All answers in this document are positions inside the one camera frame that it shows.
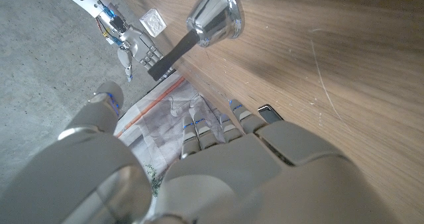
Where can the white embossed box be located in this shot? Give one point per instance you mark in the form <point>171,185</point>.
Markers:
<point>153,22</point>

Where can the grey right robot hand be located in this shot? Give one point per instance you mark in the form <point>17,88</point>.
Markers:
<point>134,43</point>

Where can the black card holder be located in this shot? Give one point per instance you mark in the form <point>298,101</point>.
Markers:
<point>270,114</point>

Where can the printed fabric backdrop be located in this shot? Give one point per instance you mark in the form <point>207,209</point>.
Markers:
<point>165,118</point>

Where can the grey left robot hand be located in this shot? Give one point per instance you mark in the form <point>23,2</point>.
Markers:
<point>232,177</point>

